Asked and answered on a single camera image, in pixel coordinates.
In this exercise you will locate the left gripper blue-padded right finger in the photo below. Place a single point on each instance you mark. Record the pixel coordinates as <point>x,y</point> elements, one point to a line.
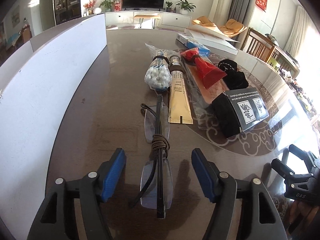
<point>259,218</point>

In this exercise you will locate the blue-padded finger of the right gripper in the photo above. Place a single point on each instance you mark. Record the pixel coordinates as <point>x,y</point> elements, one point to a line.
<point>310,160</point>
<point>283,170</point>

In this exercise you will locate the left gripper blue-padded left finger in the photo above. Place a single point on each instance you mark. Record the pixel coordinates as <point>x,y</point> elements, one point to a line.
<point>56,217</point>

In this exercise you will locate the black printed box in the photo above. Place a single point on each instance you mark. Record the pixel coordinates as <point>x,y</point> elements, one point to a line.
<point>238,110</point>

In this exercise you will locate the black socks pair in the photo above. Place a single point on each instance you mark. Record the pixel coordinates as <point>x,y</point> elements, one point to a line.
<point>234,79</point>

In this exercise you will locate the wooden phone case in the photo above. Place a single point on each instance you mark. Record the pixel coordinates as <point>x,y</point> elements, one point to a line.
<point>199,97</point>

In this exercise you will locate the gold tube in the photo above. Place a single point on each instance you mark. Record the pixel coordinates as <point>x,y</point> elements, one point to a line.
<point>179,108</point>

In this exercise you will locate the red plastic bag bundle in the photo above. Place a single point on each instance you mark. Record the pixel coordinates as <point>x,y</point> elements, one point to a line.
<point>208,73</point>

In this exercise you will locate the blue white small box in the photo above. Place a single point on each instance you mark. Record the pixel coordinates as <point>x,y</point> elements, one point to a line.
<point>191,43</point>

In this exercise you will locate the cotton swab bag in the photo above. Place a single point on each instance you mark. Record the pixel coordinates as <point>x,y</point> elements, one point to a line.
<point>158,75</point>

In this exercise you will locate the wooden dining chair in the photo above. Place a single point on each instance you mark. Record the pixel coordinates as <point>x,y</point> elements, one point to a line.
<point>259,46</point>

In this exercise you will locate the orange lounge chair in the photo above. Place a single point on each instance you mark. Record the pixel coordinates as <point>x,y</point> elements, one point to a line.
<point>230,29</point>

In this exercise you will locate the flat white open box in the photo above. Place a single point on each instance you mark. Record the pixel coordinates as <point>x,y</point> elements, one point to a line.
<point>211,39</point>

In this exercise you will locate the grey curtain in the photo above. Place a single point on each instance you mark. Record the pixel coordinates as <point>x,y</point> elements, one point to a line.
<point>241,0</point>

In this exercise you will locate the white tv cabinet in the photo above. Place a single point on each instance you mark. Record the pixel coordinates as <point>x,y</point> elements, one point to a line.
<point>169,20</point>

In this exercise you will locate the potted green plant right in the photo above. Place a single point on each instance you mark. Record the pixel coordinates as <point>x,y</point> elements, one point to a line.
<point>185,6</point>

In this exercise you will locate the potted green plant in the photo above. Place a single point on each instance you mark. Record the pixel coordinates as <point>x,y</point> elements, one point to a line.
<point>107,5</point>
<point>185,6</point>

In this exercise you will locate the small potted plant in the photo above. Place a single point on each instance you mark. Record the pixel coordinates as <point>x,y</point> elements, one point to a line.
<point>168,6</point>

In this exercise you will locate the red flower arrangement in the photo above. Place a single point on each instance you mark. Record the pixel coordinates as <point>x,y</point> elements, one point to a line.
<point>89,6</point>

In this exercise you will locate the potted green plant left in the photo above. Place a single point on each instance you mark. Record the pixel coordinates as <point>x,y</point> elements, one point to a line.
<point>107,5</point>

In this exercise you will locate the dark glass display cabinet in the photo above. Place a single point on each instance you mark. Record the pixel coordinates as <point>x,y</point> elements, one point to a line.
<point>66,10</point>

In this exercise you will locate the red wall hanging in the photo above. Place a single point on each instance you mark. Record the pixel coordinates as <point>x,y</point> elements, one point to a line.
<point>262,4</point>

